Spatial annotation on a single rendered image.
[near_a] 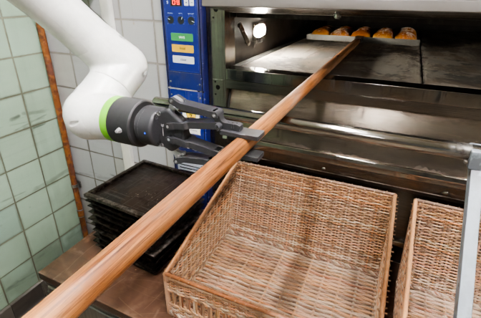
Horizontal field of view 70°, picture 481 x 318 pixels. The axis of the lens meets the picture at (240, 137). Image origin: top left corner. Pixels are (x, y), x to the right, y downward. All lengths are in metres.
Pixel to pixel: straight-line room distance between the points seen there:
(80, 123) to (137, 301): 0.62
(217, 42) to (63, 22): 0.58
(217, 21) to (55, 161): 1.10
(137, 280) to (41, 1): 0.85
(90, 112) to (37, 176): 1.17
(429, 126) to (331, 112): 0.28
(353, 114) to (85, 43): 0.78
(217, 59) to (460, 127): 0.77
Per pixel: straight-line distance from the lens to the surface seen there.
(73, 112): 0.74
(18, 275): 2.01
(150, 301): 1.16
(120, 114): 0.67
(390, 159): 1.13
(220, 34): 1.20
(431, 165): 1.14
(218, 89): 1.24
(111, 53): 0.77
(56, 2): 0.76
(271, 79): 1.15
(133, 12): 1.40
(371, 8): 0.90
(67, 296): 0.34
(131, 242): 0.37
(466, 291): 0.69
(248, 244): 1.29
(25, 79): 1.76
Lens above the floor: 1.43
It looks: 23 degrees down
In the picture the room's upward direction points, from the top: straight up
